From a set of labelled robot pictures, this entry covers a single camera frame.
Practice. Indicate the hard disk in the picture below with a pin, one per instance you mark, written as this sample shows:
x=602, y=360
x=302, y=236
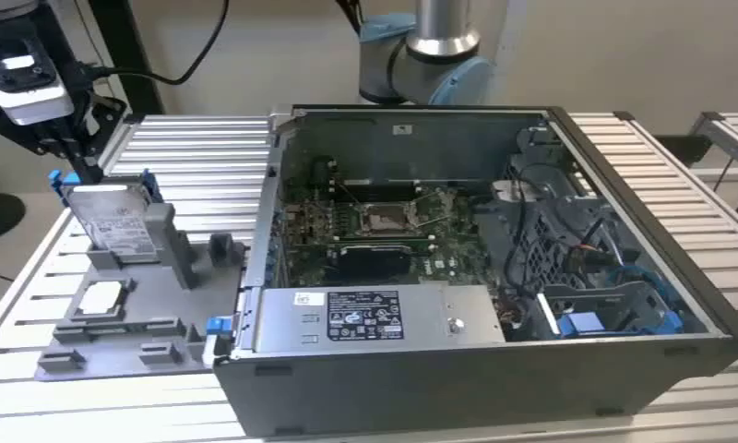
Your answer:
x=107, y=217

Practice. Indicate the metal disk bay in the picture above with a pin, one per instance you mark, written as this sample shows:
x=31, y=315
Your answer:
x=548, y=258

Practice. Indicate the round black stand base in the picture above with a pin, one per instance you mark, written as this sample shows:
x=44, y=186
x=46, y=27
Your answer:
x=0, y=217

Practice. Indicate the silver CPU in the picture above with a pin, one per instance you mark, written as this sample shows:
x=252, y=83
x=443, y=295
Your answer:
x=100, y=297

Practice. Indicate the grey parts rack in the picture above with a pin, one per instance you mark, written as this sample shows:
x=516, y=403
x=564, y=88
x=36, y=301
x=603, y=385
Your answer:
x=154, y=300

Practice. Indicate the green RAM stick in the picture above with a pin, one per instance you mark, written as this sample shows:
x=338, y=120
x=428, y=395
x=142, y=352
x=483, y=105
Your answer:
x=114, y=330

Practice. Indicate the blue case latch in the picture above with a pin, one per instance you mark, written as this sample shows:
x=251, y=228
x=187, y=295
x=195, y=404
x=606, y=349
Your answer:
x=219, y=324

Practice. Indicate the black RAM slot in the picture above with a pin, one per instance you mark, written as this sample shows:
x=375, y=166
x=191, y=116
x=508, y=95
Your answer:
x=382, y=240
x=382, y=235
x=375, y=183
x=375, y=189

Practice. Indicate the grey power supply unit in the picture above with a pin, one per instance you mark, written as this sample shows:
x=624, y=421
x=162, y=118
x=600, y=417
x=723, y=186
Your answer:
x=283, y=323

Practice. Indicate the CPU socket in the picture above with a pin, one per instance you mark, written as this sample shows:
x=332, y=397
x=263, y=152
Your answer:
x=384, y=219

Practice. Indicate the green motherboard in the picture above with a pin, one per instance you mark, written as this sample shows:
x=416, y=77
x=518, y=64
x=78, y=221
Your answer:
x=462, y=258

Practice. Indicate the black open PC case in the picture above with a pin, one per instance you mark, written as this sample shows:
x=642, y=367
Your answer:
x=406, y=392

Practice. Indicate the small blue bay tab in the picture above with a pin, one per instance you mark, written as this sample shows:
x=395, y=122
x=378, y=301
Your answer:
x=672, y=320

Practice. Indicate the metal slat side table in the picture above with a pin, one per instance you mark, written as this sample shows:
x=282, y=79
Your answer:
x=735, y=134

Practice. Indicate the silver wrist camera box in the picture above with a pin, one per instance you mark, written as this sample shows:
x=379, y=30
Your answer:
x=31, y=104

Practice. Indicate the black upright post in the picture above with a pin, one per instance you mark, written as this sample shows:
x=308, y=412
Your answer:
x=135, y=46

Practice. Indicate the blue bay bracket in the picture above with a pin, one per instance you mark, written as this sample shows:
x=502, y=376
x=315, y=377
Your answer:
x=580, y=323

